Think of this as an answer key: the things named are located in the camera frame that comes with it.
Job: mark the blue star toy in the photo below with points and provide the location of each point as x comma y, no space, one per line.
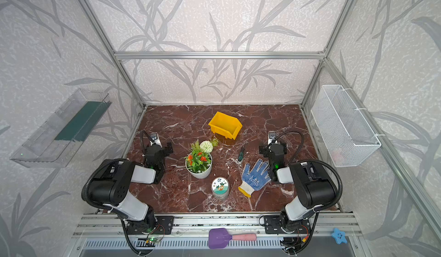
339,236

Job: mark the clear plastic wall shelf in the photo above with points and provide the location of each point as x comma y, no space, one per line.
56,142

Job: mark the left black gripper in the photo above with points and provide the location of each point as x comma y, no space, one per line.
157,151

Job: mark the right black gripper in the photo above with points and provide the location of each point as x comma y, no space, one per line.
273,150

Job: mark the white wire mesh basket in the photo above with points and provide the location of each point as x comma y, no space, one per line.
348,137

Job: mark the potted artificial plant white pot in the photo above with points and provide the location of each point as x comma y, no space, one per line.
199,161

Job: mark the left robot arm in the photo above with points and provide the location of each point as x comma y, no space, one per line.
108,186

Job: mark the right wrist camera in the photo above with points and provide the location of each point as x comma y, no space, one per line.
272,135

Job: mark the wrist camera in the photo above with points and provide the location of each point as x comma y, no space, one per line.
272,135
154,139

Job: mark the green black screwdriver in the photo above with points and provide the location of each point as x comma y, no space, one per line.
241,154

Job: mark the purple pink spatula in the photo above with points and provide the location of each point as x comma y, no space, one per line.
220,237

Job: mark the yellow plastic bin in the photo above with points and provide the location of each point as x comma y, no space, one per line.
225,125

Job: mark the aluminium frame rail base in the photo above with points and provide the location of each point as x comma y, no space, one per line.
190,231

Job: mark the blue white work glove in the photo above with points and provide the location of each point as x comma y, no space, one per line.
254,178

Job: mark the round tin can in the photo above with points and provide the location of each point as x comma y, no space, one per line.
220,188

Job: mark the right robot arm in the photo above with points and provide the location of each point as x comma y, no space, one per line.
317,184

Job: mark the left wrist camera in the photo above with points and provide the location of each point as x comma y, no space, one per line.
154,139

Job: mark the aluminium corner post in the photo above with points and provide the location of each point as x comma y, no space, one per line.
341,21

